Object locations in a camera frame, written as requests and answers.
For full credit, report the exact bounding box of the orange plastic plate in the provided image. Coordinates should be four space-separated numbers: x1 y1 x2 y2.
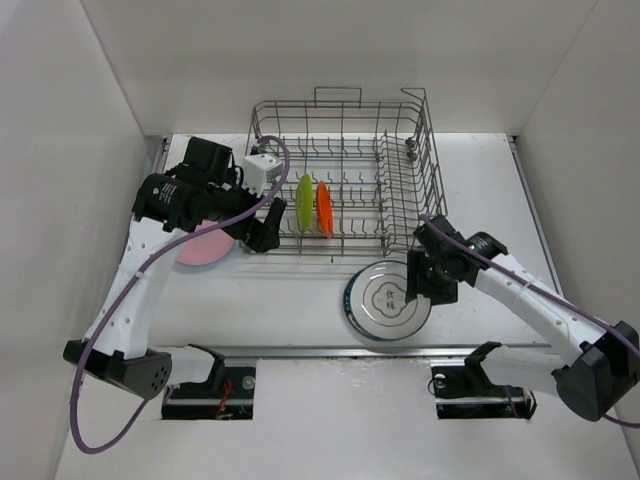
316 181 334 238

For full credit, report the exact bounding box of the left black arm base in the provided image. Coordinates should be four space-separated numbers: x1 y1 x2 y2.
161 358 257 421

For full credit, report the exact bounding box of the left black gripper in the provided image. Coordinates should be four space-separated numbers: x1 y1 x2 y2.
207 169 285 252

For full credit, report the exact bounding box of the green plastic plate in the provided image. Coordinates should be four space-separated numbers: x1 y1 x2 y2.
295 174 313 232

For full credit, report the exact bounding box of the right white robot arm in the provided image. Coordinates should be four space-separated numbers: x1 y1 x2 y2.
406 215 639 422

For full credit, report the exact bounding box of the aluminium rail across table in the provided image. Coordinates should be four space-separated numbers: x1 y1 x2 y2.
102 343 584 360

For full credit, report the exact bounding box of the pink plastic plate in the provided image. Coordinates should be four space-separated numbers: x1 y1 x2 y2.
176 229 235 266

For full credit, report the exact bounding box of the grey wire dish rack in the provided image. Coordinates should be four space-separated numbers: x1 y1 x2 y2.
246 87 447 259

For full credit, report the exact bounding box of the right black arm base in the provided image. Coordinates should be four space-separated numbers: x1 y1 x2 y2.
427 362 537 421

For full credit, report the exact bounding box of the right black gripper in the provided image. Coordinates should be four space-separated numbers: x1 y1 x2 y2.
405 249 459 305

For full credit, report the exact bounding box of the white plate with grey pattern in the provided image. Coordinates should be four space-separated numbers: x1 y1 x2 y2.
351 260 431 341

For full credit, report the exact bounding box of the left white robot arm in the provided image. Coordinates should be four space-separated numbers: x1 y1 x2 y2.
63 135 291 403

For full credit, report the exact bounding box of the plain white ceramic plate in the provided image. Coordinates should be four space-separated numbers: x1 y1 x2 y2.
341 272 392 343

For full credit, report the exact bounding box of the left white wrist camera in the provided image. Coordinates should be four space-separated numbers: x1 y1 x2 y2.
240 151 284 196

